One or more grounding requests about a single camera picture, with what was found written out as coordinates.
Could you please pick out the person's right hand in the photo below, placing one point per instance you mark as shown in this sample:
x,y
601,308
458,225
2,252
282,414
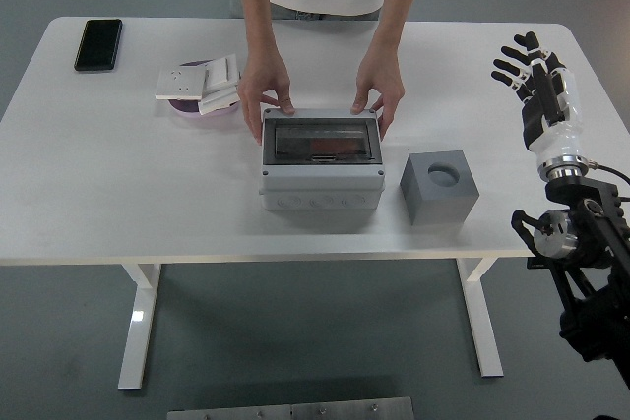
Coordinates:
x,y
258,80

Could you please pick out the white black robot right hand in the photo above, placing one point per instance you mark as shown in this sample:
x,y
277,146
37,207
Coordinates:
x,y
561,142

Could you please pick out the person's left hand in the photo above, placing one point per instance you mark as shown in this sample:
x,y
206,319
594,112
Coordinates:
x,y
381,78

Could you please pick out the smoky transparent box lid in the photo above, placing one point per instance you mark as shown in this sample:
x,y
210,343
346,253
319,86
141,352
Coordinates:
x,y
320,130

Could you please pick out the grey plastic electrical box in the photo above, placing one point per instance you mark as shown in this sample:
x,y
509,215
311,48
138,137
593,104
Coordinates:
x,y
320,189

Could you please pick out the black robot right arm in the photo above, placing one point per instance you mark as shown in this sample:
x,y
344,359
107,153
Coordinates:
x,y
595,243

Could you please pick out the person's left forearm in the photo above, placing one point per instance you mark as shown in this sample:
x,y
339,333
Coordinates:
x,y
396,12

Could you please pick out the person's right forearm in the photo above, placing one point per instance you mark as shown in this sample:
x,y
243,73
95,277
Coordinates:
x,y
258,12

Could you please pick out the purple shallow dish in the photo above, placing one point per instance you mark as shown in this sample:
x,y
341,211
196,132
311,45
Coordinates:
x,y
189,107

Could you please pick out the black table control panel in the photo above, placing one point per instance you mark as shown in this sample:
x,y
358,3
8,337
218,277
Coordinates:
x,y
536,263

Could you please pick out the grey block with round hole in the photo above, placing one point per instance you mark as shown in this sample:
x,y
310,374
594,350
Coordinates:
x,y
438,203

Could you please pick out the black smartphone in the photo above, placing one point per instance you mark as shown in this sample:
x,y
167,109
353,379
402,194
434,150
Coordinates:
x,y
98,44

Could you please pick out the white table leg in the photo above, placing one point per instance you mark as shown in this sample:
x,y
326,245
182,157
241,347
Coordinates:
x,y
485,331
140,321

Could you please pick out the grey metal plate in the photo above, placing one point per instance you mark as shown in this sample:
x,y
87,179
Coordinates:
x,y
295,411

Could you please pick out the white wall switch panel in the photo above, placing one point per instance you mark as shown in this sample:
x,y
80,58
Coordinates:
x,y
216,101
221,73

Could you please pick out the white wall socket panel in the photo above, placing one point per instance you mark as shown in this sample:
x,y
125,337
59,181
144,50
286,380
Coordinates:
x,y
179,83

